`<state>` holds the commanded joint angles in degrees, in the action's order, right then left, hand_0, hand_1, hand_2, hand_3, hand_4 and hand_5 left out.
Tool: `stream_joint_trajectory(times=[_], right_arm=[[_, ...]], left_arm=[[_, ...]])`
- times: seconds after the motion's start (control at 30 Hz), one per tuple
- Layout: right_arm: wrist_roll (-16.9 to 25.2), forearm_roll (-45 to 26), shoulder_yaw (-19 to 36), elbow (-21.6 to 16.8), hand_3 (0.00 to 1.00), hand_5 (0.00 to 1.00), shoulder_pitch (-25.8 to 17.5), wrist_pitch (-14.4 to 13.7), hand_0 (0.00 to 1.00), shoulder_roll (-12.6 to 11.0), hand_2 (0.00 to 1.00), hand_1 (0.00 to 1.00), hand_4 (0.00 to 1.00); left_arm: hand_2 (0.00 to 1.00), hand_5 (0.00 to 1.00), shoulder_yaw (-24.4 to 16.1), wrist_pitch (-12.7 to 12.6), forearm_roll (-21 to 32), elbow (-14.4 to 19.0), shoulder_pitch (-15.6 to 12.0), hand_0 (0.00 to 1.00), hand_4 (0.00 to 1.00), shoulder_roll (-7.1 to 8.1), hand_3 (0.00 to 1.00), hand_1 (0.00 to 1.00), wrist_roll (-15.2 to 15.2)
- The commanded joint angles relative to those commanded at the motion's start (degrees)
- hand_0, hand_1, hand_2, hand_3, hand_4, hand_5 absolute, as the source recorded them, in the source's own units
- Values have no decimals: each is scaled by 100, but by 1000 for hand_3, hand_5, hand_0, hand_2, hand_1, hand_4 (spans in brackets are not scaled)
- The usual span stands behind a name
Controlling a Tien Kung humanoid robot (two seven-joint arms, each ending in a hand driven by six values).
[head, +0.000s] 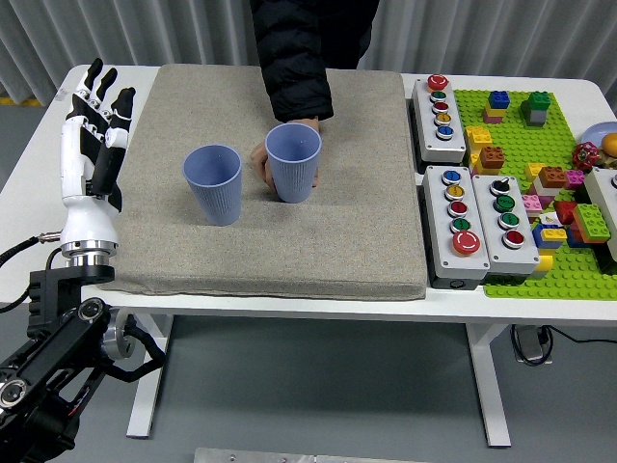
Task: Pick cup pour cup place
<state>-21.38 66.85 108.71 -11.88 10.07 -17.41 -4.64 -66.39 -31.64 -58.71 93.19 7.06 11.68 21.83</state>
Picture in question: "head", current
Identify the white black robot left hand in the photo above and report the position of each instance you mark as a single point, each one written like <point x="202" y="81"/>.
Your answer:
<point x="72" y="159"/>

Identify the person's hand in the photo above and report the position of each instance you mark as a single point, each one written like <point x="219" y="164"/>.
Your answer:
<point x="259" y="159"/>

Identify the blue ribbed plastic cup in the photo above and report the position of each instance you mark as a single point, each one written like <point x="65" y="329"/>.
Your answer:
<point x="294" y="178"/>
<point x="217" y="202"/>

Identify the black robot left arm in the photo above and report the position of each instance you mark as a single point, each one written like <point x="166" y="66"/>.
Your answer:
<point x="62" y="337"/>

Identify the person's forearm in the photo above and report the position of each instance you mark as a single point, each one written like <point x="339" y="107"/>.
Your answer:
<point x="299" y="91"/>

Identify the grey-brown fabric mat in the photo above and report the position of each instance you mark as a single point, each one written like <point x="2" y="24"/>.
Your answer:
<point x="313" y="231"/>

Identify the person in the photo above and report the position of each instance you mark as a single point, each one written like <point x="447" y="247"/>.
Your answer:
<point x="337" y="29"/>

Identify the grey five-button control box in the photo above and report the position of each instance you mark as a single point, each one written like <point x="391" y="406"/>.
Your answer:
<point x="434" y="140"/>

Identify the yellow toy brick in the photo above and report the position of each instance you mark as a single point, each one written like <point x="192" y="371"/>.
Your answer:
<point x="544" y="265"/>
<point x="474" y="165"/>
<point x="478" y="136"/>
<point x="533" y="171"/>
<point x="492" y="112"/>
<point x="553" y="234"/>

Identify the grey box large red button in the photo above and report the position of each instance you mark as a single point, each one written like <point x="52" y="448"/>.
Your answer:
<point x="450" y="263"/>

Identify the orange toy brick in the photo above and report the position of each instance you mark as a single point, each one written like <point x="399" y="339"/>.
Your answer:
<point x="552" y="177"/>
<point x="491" y="159"/>

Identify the thin pink toy brick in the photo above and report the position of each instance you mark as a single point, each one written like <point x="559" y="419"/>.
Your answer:
<point x="493" y="119"/>

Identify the blue toy brick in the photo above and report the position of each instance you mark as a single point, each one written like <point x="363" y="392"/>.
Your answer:
<point x="499" y="100"/>
<point x="547" y="242"/>

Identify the white pleated curtain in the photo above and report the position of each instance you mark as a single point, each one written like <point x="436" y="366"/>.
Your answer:
<point x="482" y="34"/>

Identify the green brick baseplate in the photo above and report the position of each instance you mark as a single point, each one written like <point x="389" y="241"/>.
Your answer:
<point x="516" y="140"/>

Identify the white table leg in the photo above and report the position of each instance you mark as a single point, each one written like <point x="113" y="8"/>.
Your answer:
<point x="144" y="410"/>
<point x="491" y="395"/>

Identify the grey toy brick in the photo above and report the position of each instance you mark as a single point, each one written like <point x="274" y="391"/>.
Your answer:
<point x="536" y="118"/>

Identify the dark green toy brick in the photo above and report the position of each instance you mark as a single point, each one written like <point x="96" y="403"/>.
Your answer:
<point x="536" y="102"/>

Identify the white toy brick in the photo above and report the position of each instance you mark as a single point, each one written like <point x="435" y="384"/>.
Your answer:
<point x="545" y="191"/>

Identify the red toy brick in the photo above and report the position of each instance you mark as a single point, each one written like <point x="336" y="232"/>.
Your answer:
<point x="564" y="211"/>

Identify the magenta toy brick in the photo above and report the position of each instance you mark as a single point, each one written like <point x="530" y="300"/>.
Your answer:
<point x="574" y="180"/>

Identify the red toy valve wheel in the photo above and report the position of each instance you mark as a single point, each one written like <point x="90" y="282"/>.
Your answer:
<point x="584" y="156"/>

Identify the grey power adapter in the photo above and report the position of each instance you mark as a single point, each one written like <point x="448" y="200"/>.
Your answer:
<point x="530" y="345"/>

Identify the light blue plate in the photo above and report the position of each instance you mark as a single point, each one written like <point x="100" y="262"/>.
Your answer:
<point x="595" y="131"/>

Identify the large light green toy brick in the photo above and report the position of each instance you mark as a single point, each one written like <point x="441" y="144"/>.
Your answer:
<point x="592" y="219"/>

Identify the white button box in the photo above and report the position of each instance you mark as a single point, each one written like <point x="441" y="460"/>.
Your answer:
<point x="605" y="202"/>

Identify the toy burger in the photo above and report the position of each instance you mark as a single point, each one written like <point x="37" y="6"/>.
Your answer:
<point x="610" y="144"/>

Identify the grey box with selector switch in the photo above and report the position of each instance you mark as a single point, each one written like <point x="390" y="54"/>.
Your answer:
<point x="520" y="258"/>

